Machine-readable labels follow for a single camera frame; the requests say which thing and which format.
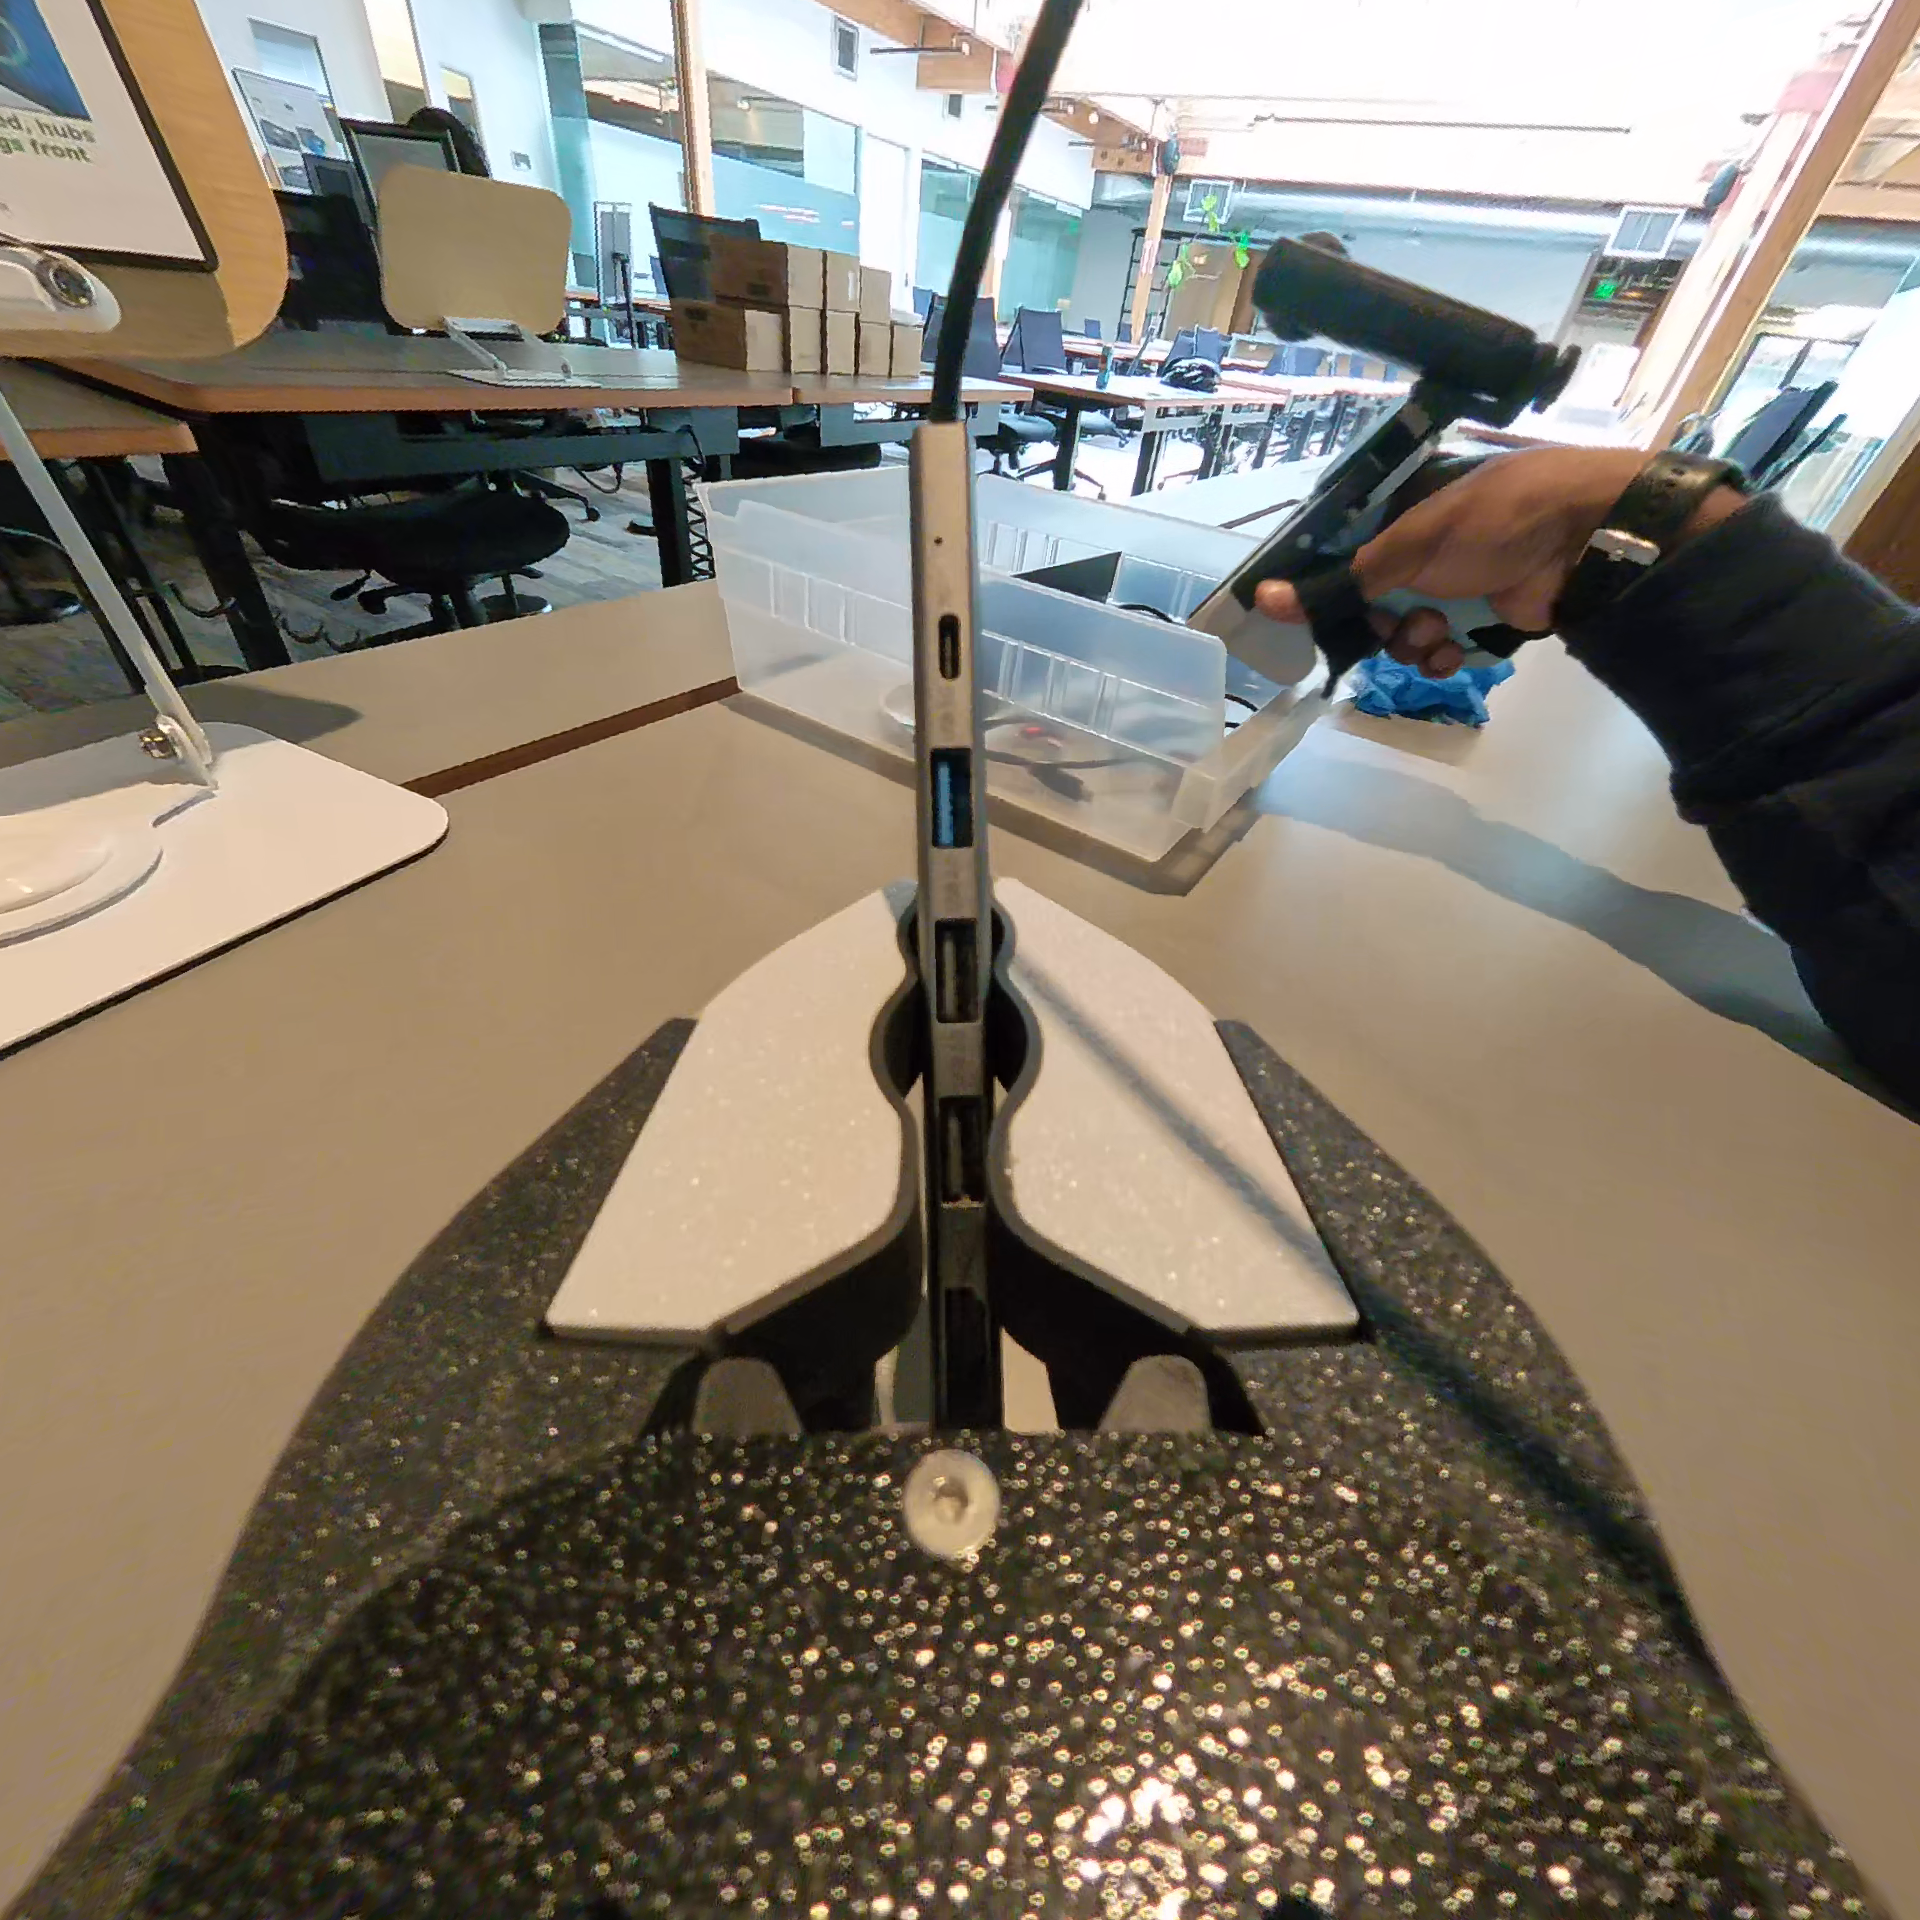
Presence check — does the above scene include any rounded beige board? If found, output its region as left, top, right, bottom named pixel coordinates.
left=375, top=164, right=571, bottom=384

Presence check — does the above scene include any grey usb hub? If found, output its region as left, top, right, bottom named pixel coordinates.
left=909, top=424, right=1003, bottom=1427

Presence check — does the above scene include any black wristwatch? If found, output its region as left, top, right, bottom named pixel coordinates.
left=1552, top=451, right=1749, bottom=641

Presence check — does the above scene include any black office chair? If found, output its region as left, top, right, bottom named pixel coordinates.
left=263, top=488, right=576, bottom=633

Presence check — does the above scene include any stack of cardboard boxes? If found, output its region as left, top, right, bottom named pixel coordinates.
left=667, top=232, right=923, bottom=378

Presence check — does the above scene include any blue crumpled glove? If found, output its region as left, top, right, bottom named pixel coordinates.
left=1350, top=657, right=1518, bottom=729

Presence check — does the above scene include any hanging green plant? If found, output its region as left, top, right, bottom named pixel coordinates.
left=1169, top=195, right=1254, bottom=289

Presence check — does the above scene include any person's right hand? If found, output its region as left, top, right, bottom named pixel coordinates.
left=1252, top=448, right=1644, bottom=682

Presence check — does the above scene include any white document stand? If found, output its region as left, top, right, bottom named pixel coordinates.
left=0, top=248, right=453, bottom=1051

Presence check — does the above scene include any black desk monitor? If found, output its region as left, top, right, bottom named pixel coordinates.
left=336, top=116, right=457, bottom=203

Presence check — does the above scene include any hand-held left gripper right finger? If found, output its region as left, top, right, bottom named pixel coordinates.
left=989, top=877, right=1364, bottom=1441

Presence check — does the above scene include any clear plastic bin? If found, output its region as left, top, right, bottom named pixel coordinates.
left=696, top=470, right=1337, bottom=865

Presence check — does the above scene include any black hub cable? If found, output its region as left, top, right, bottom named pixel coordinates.
left=920, top=0, right=1085, bottom=429

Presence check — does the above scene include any instruction sheet on stand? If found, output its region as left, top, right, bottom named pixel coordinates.
left=0, top=0, right=291, bottom=361

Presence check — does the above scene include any person's right forearm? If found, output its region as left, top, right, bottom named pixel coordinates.
left=1558, top=497, right=1920, bottom=1121

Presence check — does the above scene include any brown office desk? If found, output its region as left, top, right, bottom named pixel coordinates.
left=46, top=337, right=1038, bottom=669

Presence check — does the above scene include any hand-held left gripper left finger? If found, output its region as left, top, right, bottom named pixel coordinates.
left=543, top=883, right=923, bottom=1441

